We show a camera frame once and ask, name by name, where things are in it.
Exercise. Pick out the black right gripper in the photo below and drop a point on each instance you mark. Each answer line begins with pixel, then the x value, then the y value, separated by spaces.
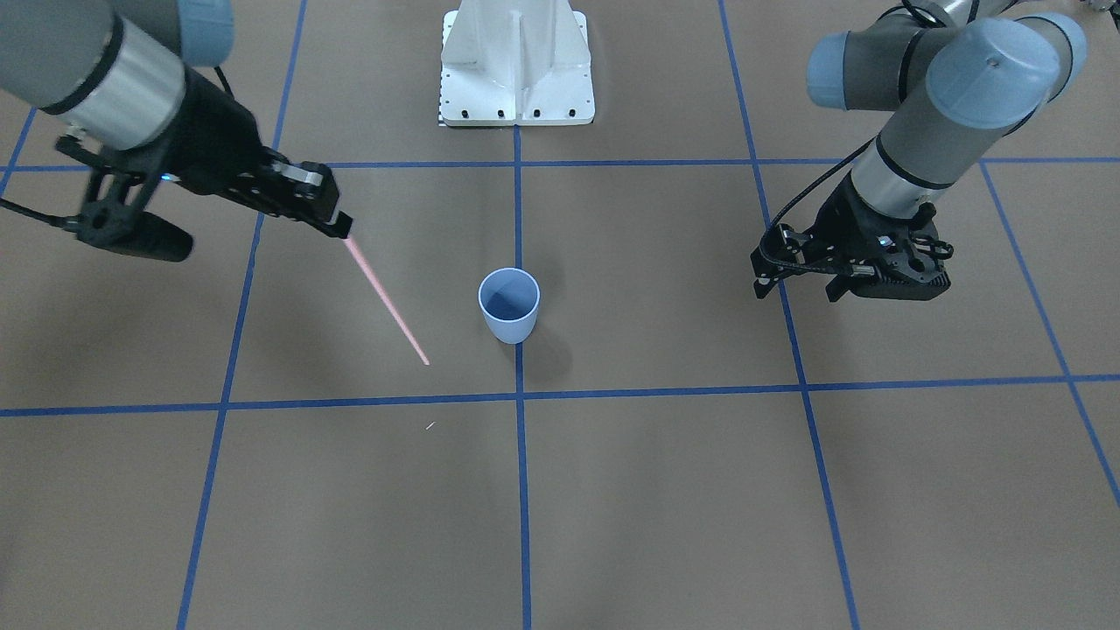
pixel 213 140

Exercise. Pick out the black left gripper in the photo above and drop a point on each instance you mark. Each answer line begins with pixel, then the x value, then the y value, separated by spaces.
pixel 842 216

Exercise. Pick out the pink chopstick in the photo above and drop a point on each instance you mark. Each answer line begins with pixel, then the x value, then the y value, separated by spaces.
pixel 386 300

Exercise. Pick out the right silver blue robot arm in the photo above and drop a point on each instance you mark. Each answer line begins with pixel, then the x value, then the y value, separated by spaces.
pixel 125 78

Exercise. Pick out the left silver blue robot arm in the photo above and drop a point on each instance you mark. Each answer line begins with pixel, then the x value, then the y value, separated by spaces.
pixel 954 77

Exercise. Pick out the light blue cup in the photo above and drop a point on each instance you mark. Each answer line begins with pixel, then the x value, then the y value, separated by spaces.
pixel 509 300

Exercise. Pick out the brown paper table mat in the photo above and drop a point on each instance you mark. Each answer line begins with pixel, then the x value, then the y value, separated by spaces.
pixel 246 441

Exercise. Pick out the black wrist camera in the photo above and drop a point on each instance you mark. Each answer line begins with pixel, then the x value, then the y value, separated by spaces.
pixel 113 213

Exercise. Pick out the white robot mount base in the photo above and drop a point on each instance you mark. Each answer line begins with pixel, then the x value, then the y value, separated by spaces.
pixel 507 63

